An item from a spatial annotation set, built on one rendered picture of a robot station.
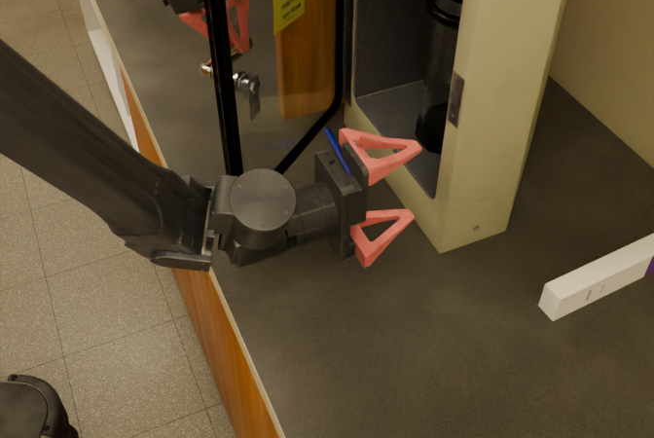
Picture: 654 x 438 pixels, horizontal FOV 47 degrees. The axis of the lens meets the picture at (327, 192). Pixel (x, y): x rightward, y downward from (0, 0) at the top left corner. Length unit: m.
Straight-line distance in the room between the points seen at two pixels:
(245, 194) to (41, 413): 1.25
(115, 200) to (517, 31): 0.48
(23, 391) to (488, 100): 1.31
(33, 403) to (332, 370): 1.03
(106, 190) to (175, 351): 1.55
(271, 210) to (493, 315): 0.46
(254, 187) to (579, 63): 0.88
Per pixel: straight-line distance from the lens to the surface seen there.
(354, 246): 0.79
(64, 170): 0.58
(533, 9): 0.87
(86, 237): 2.48
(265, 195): 0.64
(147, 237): 0.67
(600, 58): 1.37
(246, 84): 0.92
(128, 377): 2.12
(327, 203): 0.73
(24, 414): 1.84
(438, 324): 1.00
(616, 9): 1.32
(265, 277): 1.04
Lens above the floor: 1.74
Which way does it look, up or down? 44 degrees down
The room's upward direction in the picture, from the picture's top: straight up
